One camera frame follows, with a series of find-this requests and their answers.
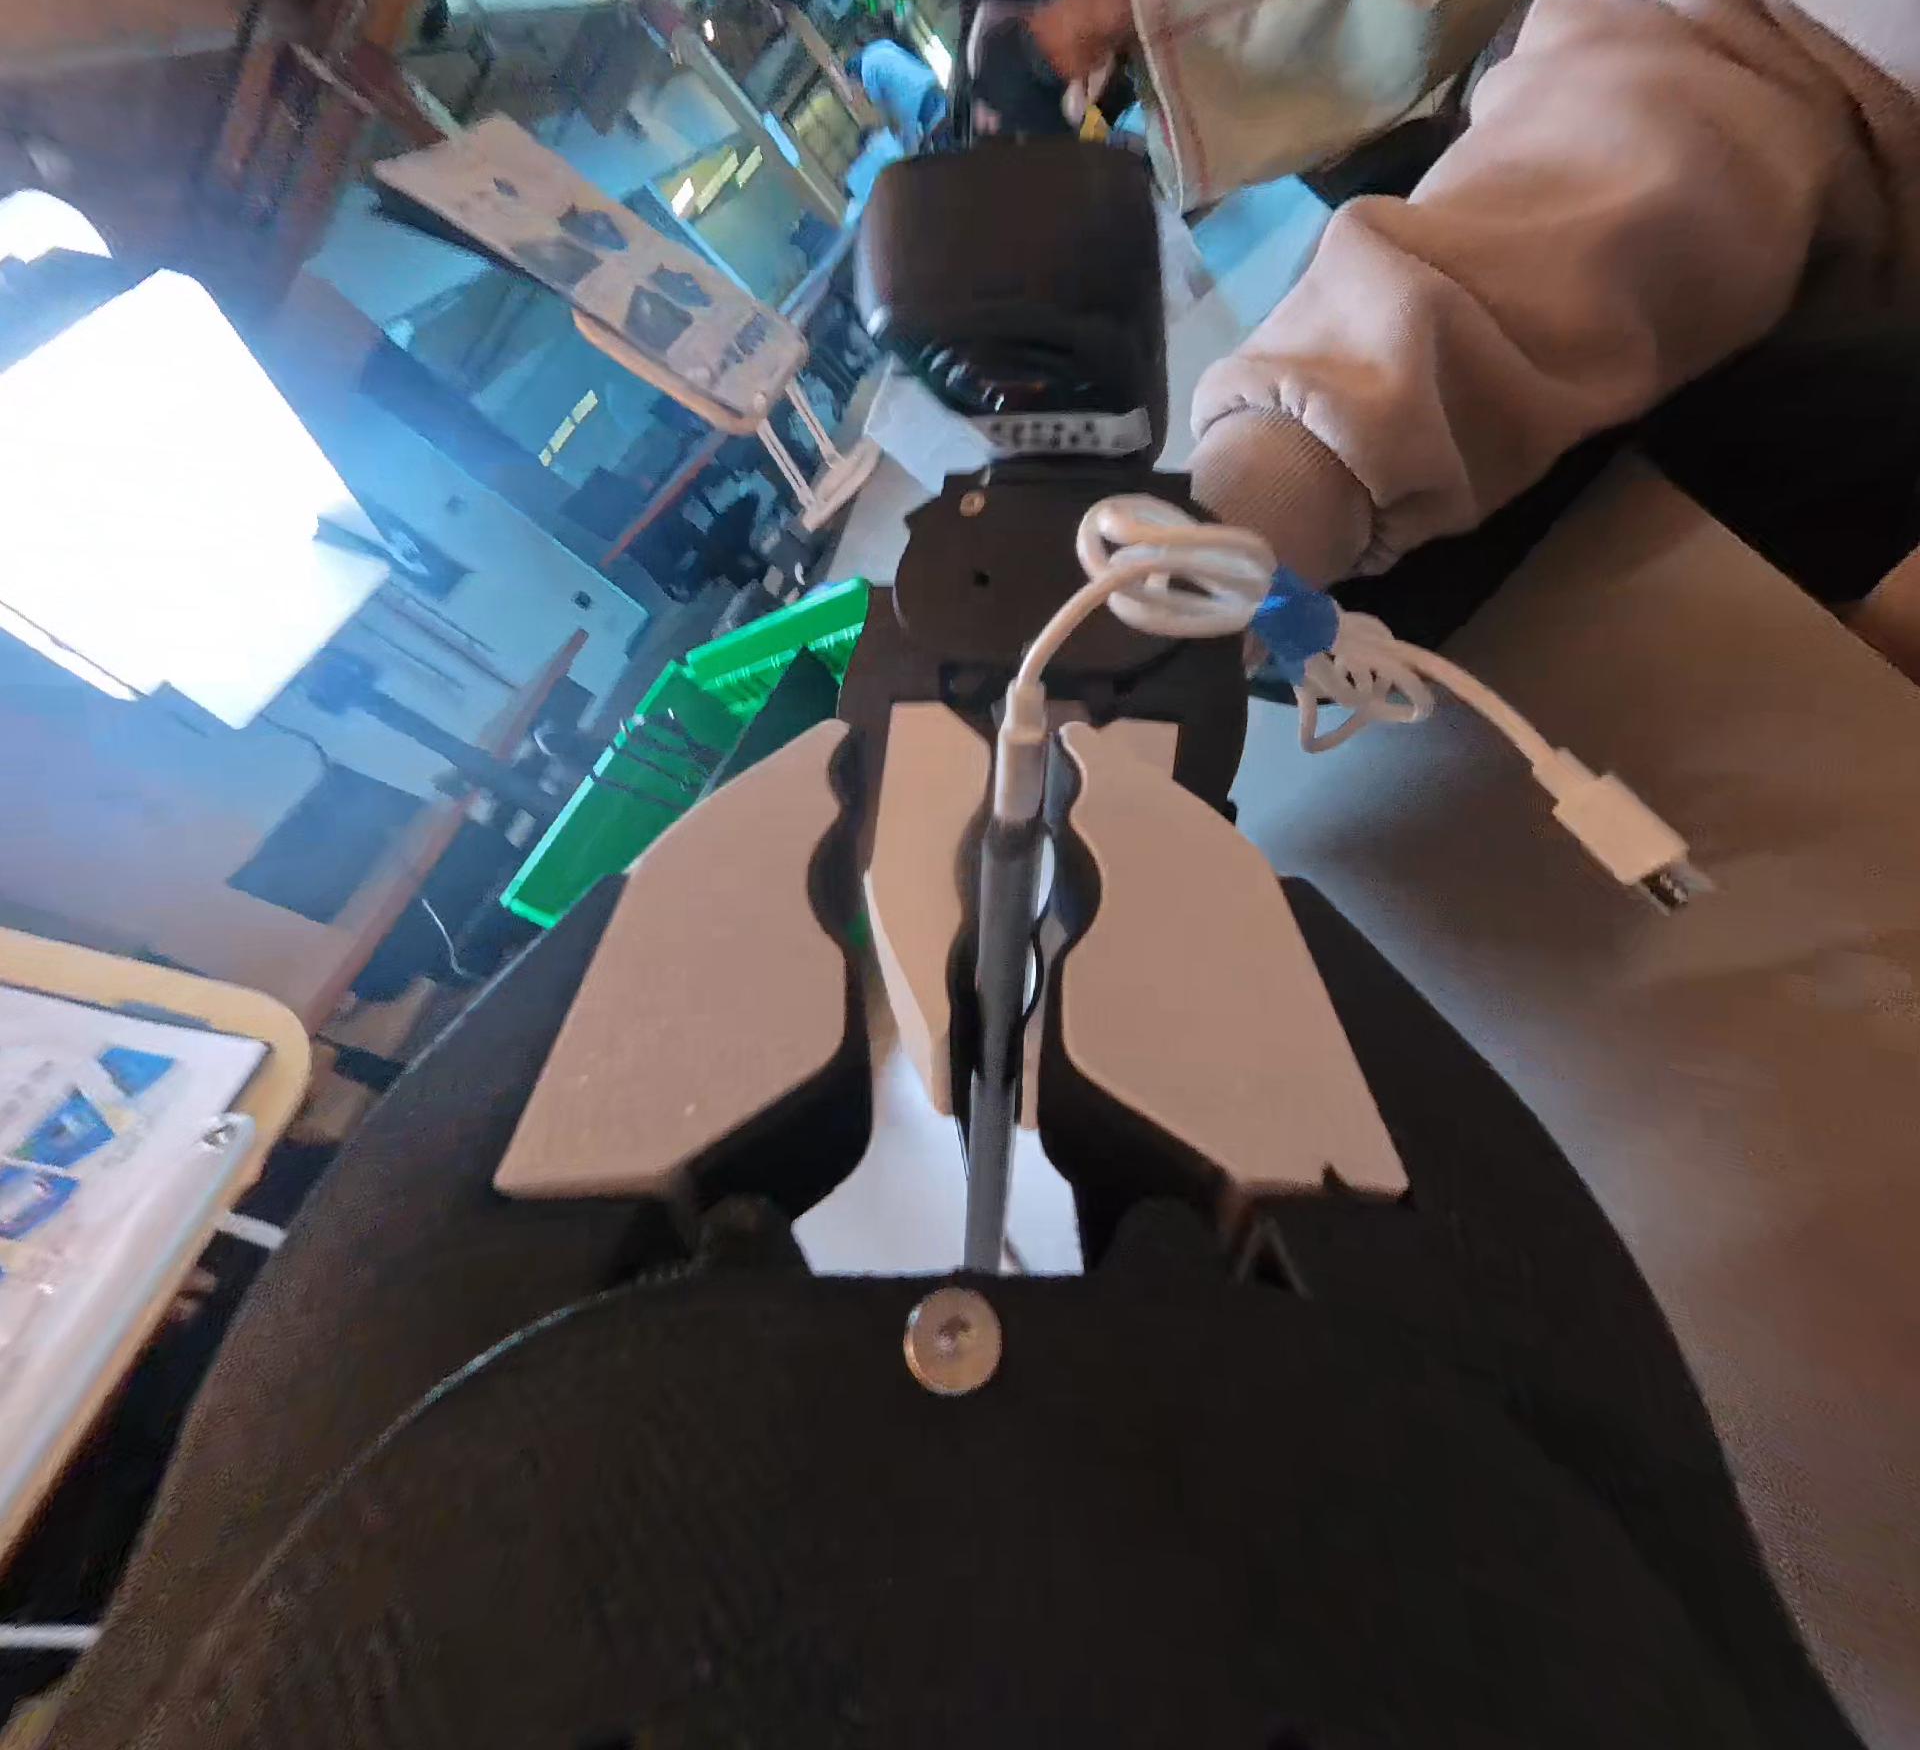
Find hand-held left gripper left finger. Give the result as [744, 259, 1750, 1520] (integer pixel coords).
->
[493, 716, 875, 1203]

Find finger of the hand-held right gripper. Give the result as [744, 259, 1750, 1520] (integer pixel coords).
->
[862, 699, 1005, 1122]

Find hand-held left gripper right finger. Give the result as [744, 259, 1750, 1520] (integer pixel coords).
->
[1035, 721, 1415, 1207]

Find grey usb hub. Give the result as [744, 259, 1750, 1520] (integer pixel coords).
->
[959, 803, 1055, 1274]

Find green plastic bin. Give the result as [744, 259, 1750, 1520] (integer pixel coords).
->
[502, 577, 871, 923]

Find white usb cable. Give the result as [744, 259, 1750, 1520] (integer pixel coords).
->
[991, 494, 1714, 914]

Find person's right forearm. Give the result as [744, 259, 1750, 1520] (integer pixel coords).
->
[1191, 0, 1920, 600]

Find black bin divider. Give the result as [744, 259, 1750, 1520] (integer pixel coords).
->
[706, 646, 841, 791]

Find white phone booth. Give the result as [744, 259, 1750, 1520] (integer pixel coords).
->
[306, 428, 647, 732]

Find bright light panel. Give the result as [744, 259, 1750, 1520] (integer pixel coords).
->
[0, 264, 391, 732]

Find black textured pad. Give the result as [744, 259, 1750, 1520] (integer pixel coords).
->
[1627, 311, 1920, 604]

